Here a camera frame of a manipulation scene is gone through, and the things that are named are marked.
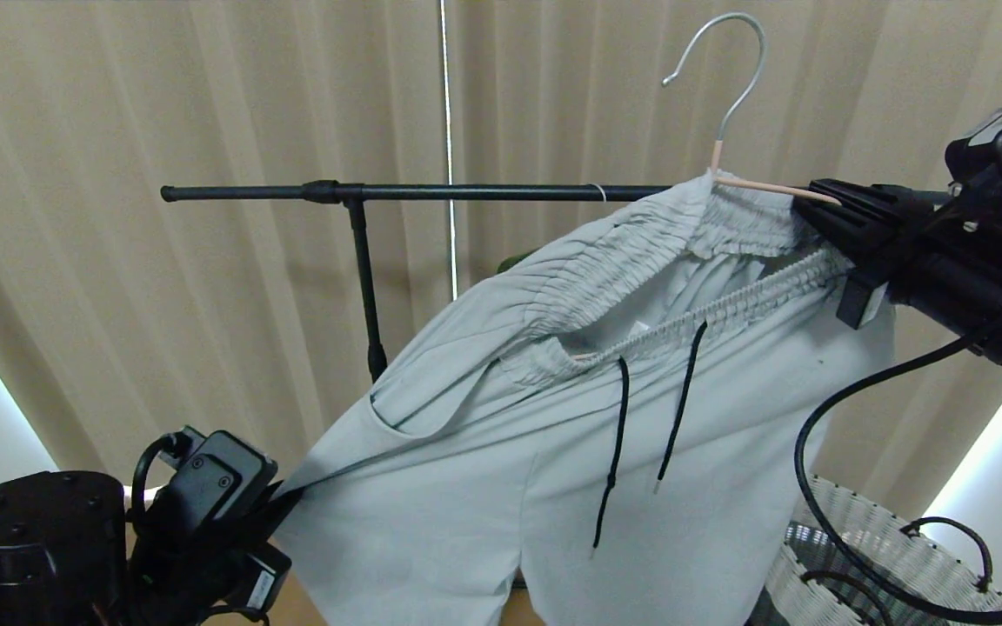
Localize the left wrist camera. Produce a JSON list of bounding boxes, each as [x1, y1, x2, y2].
[[131, 426, 280, 540]]

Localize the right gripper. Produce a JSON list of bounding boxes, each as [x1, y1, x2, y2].
[[836, 187, 1002, 331]]

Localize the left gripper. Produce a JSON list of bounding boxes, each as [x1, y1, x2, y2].
[[131, 489, 304, 623]]

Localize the beige curtain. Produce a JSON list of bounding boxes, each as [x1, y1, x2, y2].
[[0, 0, 1002, 523]]

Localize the black clothes rack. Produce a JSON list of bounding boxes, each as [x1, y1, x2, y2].
[[160, 180, 676, 383]]

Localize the white laundry basket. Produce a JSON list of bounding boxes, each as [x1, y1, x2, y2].
[[749, 474, 1002, 626]]

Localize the pink clothes hanger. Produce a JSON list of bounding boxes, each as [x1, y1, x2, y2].
[[661, 11, 841, 207]]

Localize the pale grey shorts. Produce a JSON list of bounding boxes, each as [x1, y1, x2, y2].
[[275, 170, 898, 626]]

